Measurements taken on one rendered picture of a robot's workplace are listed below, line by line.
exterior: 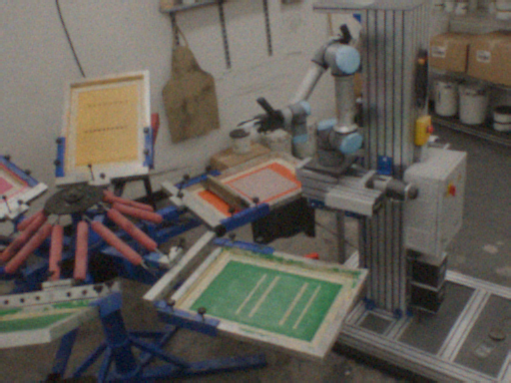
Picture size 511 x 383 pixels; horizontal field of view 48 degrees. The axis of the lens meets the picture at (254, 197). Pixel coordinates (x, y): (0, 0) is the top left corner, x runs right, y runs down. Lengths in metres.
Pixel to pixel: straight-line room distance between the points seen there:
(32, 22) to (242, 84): 2.00
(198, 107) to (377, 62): 2.79
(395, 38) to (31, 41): 2.98
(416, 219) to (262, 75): 3.08
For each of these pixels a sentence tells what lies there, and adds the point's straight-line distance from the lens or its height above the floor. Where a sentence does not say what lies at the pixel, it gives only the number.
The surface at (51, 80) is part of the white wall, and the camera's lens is 4.96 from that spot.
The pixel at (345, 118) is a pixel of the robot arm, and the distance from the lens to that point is 2.84.
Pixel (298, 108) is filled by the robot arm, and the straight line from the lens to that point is 2.67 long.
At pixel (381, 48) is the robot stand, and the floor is 1.85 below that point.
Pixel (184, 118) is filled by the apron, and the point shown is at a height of 0.76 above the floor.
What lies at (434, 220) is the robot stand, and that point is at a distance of 3.09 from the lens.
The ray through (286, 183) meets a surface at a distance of 3.55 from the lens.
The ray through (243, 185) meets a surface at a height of 0.95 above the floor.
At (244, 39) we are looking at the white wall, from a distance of 5.62.
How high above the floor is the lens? 2.63
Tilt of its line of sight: 29 degrees down
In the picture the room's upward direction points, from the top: 7 degrees counter-clockwise
